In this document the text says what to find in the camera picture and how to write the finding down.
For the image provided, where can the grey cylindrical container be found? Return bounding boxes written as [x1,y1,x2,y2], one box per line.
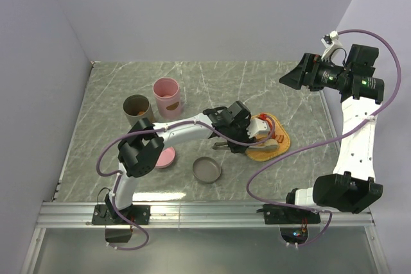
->
[123,94,155,126]

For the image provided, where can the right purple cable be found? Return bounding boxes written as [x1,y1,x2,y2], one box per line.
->
[247,28,401,248]

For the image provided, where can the metal tongs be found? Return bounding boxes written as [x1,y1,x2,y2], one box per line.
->
[212,141,264,153]

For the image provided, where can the white steamed bun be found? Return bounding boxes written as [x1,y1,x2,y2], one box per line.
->
[263,139,279,151]

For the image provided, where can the aluminium mounting rail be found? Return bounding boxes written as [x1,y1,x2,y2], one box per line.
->
[22,200,389,273]

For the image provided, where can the pink round lid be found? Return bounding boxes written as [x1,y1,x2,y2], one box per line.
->
[155,147,175,169]

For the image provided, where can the pink cylindrical container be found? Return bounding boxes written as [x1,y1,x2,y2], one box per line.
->
[152,77,182,119]

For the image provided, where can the red sausage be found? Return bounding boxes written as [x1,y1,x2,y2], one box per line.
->
[258,113,271,121]

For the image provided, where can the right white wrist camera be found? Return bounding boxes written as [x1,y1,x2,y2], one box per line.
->
[321,31,342,60]

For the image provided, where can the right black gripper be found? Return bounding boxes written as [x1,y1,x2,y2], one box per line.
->
[278,53,349,91]

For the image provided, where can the woven bamboo tray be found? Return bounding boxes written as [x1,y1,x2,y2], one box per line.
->
[245,113,291,162]

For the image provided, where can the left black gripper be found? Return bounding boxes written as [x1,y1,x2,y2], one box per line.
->
[226,120,257,154]

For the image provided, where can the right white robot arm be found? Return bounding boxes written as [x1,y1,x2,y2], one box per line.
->
[279,44,385,223]

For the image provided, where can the grey round lid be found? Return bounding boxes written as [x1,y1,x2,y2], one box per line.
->
[192,157,222,184]

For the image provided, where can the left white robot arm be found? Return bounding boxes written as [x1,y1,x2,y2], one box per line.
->
[92,101,257,225]

